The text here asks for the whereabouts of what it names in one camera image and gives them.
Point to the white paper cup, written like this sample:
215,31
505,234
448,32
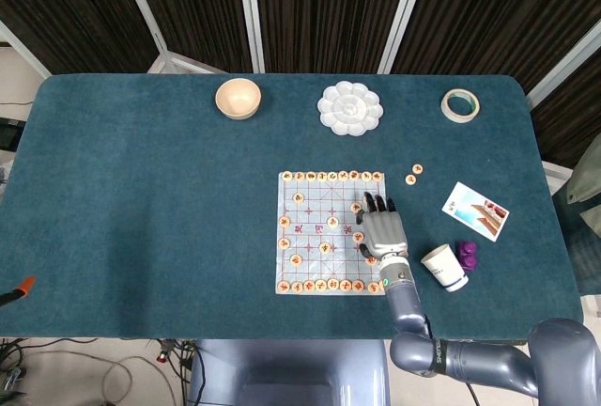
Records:
443,267

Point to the Chinese chess board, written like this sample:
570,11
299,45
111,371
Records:
310,232

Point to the picture postcard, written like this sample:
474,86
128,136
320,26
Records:
474,211

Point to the black electronic device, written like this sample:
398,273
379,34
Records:
8,135

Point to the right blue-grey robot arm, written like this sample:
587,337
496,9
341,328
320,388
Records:
408,302

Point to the small red-button device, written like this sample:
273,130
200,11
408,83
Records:
162,354

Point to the masking tape roll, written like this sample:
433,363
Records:
445,107

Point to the white partition base foot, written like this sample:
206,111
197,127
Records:
188,64
556,176

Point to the blue-grey robot torso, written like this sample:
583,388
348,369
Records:
282,373

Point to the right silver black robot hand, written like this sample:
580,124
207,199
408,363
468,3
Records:
385,232

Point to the white flower-shaped paint palette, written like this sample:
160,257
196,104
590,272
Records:
349,107

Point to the purple plastic object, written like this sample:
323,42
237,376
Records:
468,255

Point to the beige bowl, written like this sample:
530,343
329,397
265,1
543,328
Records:
238,98

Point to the teal tablecloth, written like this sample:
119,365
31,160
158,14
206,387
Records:
141,190

